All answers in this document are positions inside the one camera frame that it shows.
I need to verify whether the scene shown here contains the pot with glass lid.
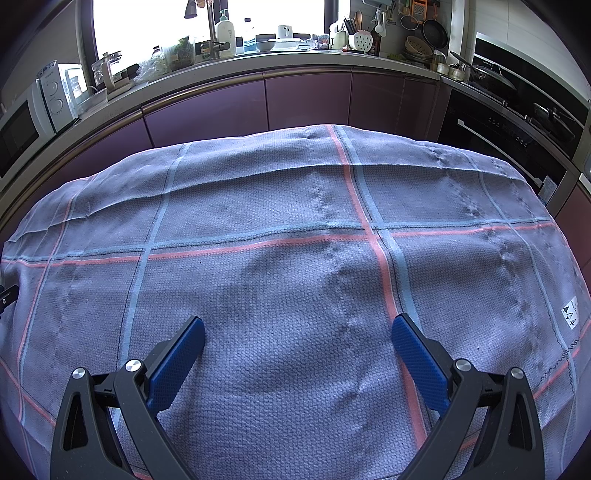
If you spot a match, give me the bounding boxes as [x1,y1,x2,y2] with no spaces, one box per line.
[450,50,516,92]

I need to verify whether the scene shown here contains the white soap bottle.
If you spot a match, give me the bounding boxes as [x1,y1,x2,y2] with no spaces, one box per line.
[214,10,238,59]

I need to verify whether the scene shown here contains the purple base cabinets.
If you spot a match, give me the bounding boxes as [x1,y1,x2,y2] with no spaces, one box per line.
[0,66,452,219]

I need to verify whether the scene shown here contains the clear plastic bag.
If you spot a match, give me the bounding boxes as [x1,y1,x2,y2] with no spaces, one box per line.
[133,57,168,85]

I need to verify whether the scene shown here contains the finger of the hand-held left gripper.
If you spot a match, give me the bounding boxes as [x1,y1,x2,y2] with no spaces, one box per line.
[0,285,20,319]

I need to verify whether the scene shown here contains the black wok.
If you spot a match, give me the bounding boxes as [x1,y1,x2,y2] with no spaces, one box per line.
[523,101,579,140]

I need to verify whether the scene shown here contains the white utensil holder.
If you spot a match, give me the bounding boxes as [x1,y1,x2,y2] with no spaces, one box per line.
[348,30,374,54]

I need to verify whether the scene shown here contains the bag of green vegetables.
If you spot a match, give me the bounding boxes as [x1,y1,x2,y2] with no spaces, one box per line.
[163,36,197,73]

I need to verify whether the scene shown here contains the hanging black pan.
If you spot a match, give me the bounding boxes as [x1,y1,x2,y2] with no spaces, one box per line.
[422,18,450,49]

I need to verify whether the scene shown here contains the kitchen window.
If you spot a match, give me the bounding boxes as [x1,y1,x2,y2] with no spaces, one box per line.
[76,0,352,71]

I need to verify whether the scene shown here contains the white microwave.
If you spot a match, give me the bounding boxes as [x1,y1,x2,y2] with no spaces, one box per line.
[0,62,89,181]

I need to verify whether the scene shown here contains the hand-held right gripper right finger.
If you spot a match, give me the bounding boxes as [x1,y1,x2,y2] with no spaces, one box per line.
[391,313,546,480]

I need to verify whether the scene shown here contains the purple checked tablecloth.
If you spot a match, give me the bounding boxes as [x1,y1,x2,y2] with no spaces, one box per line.
[0,123,591,480]

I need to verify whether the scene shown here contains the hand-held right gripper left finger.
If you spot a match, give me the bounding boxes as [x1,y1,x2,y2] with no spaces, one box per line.
[50,316,206,480]

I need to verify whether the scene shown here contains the metal kitchen faucet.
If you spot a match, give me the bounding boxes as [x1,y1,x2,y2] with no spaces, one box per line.
[184,0,236,61]

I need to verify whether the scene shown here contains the black oven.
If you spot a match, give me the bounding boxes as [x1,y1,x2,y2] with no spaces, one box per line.
[436,85,583,205]

